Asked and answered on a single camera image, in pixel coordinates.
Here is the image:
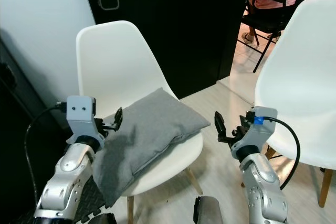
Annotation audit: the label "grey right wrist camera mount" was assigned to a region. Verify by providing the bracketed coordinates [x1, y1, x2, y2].
[241, 106, 278, 148]

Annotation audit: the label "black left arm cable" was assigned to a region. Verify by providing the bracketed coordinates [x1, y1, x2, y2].
[24, 103, 69, 204]

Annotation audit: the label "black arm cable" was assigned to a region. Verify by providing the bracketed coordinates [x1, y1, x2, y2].
[268, 116, 301, 190]
[24, 103, 69, 204]

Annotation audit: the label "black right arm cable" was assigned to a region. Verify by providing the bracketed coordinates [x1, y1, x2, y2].
[268, 116, 301, 190]

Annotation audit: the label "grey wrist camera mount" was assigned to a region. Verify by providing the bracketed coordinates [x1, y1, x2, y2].
[66, 96, 96, 138]
[241, 106, 278, 148]

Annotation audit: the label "white plastic chair wooden legs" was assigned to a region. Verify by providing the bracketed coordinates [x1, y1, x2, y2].
[76, 20, 204, 224]
[241, 0, 336, 209]

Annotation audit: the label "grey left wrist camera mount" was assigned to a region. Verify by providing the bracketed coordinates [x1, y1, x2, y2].
[66, 96, 96, 138]

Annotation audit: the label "grey fabric pillow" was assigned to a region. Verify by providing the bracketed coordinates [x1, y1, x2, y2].
[92, 88, 211, 208]

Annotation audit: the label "black folding chair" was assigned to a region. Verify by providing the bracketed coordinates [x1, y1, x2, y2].
[241, 0, 302, 72]

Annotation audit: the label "black textured floor mat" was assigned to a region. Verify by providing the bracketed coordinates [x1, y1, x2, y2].
[8, 182, 111, 224]

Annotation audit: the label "black door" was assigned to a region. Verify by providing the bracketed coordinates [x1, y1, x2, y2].
[79, 0, 251, 99]

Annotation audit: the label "black cabinet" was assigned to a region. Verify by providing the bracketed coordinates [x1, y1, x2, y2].
[0, 40, 44, 224]

